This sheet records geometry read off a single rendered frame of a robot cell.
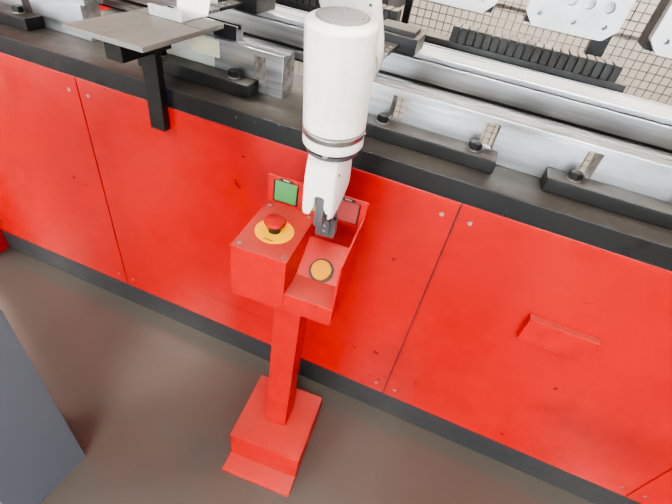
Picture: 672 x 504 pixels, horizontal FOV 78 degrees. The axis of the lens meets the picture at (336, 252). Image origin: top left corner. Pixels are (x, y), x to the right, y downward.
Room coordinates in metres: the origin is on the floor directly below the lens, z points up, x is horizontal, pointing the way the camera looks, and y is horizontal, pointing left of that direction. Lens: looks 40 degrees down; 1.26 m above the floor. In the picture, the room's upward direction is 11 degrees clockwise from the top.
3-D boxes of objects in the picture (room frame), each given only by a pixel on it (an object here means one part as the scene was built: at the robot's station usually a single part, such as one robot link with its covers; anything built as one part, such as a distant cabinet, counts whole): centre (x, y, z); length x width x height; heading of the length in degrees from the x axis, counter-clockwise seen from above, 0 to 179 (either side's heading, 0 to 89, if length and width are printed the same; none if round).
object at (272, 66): (1.03, 0.38, 0.92); 0.39 x 0.06 x 0.10; 76
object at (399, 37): (1.10, -0.03, 1.01); 0.26 x 0.12 x 0.05; 166
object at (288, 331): (0.59, 0.07, 0.39); 0.06 x 0.06 x 0.54; 80
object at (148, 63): (0.86, 0.48, 0.88); 0.14 x 0.04 x 0.22; 166
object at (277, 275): (0.59, 0.07, 0.75); 0.20 x 0.16 x 0.18; 80
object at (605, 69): (1.25, -0.41, 1.02); 0.44 x 0.06 x 0.04; 76
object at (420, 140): (0.84, -0.14, 0.89); 0.30 x 0.05 x 0.03; 76
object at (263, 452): (0.56, 0.07, 0.06); 0.25 x 0.20 x 0.12; 170
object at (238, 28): (1.04, 0.41, 0.99); 0.20 x 0.03 x 0.03; 76
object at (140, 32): (0.90, 0.47, 1.00); 0.26 x 0.18 x 0.01; 166
